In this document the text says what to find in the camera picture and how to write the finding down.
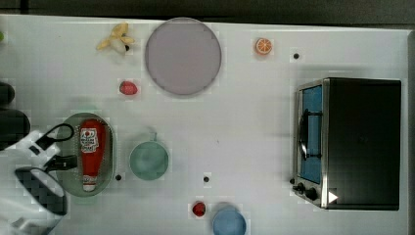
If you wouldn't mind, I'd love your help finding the grey round plate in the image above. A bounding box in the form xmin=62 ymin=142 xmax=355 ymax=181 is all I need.
xmin=145 ymin=18 xmax=222 ymax=96

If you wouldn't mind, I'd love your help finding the peeled banana toy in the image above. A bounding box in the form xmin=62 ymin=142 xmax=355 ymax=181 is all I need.
xmin=96 ymin=23 xmax=135 ymax=54

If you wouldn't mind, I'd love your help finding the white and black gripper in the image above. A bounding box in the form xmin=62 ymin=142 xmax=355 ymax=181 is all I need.
xmin=19 ymin=130 xmax=77 ymax=171

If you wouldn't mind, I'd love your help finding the red strawberry toy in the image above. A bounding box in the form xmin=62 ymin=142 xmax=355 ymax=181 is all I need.
xmin=118 ymin=80 xmax=138 ymax=96

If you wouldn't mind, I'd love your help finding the small red tomato toy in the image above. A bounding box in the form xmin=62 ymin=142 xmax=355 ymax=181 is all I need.
xmin=192 ymin=202 xmax=207 ymax=217

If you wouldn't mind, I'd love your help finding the red plush ketchup bottle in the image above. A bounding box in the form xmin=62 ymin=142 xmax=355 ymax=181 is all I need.
xmin=79 ymin=118 xmax=106 ymax=192

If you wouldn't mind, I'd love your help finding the green cup with handle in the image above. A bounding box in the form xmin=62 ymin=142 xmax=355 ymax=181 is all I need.
xmin=129 ymin=132 xmax=169 ymax=181

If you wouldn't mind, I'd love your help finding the dark object at left edge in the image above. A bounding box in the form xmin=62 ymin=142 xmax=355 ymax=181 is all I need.
xmin=0 ymin=109 xmax=30 ymax=151

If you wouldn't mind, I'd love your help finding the orange slice toy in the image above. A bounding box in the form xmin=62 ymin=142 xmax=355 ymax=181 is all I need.
xmin=254 ymin=38 xmax=273 ymax=55

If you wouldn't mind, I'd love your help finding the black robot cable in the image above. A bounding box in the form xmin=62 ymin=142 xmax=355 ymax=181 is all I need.
xmin=34 ymin=122 xmax=75 ymax=151

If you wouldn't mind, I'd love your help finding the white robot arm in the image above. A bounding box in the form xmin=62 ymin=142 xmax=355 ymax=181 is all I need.
xmin=0 ymin=130 xmax=76 ymax=235

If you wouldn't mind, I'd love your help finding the black and steel toaster oven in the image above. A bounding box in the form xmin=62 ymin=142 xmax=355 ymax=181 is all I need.
xmin=290 ymin=77 xmax=401 ymax=211

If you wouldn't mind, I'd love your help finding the dark round object upper left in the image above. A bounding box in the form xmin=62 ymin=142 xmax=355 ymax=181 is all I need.
xmin=0 ymin=82 xmax=15 ymax=105

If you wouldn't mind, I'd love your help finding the blue round cup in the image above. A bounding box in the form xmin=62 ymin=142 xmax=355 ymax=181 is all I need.
xmin=212 ymin=207 xmax=247 ymax=235

